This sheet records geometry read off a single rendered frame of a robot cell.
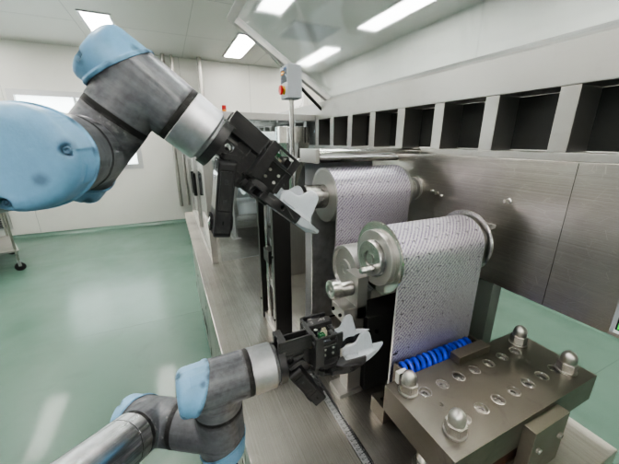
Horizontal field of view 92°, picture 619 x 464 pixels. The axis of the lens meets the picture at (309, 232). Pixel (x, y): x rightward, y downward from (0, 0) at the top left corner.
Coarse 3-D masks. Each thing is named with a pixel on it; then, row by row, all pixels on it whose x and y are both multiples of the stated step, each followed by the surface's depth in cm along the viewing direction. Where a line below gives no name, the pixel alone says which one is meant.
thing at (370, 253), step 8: (368, 240) 59; (376, 240) 59; (360, 248) 62; (368, 248) 60; (376, 248) 57; (360, 256) 63; (368, 256) 60; (376, 256) 58; (384, 256) 57; (368, 264) 61; (376, 264) 58; (384, 264) 57; (376, 272) 58
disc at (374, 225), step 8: (368, 224) 62; (376, 224) 60; (384, 224) 58; (360, 232) 65; (384, 232) 58; (392, 232) 56; (392, 240) 56; (400, 248) 54; (400, 256) 54; (400, 264) 55; (400, 272) 55; (392, 280) 57; (400, 280) 55; (376, 288) 62; (384, 288) 60; (392, 288) 57
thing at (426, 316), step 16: (416, 288) 59; (432, 288) 61; (448, 288) 63; (464, 288) 66; (400, 304) 58; (416, 304) 60; (432, 304) 62; (448, 304) 65; (464, 304) 67; (400, 320) 59; (416, 320) 62; (432, 320) 64; (448, 320) 66; (464, 320) 69; (400, 336) 61; (416, 336) 63; (432, 336) 65; (448, 336) 68; (464, 336) 71; (400, 352) 62; (416, 352) 65
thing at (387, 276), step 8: (368, 232) 61; (376, 232) 58; (360, 240) 64; (384, 240) 56; (384, 248) 57; (392, 248) 56; (392, 256) 55; (360, 264) 65; (392, 264) 55; (384, 272) 58; (392, 272) 56; (368, 280) 63; (376, 280) 60; (384, 280) 58
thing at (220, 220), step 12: (216, 168) 41; (228, 168) 40; (216, 180) 41; (228, 180) 41; (216, 192) 41; (228, 192) 42; (216, 204) 41; (228, 204) 42; (216, 216) 42; (228, 216) 43; (216, 228) 42; (228, 228) 43
